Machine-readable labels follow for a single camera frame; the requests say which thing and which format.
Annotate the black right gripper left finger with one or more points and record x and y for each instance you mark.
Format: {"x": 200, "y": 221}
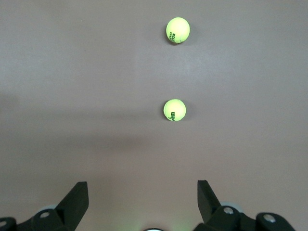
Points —
{"x": 69, "y": 209}

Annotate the yellow-green tennis ball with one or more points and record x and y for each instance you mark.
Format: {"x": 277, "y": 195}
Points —
{"x": 174, "y": 109}
{"x": 178, "y": 30}

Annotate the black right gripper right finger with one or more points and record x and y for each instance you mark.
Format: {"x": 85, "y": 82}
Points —
{"x": 216, "y": 216}

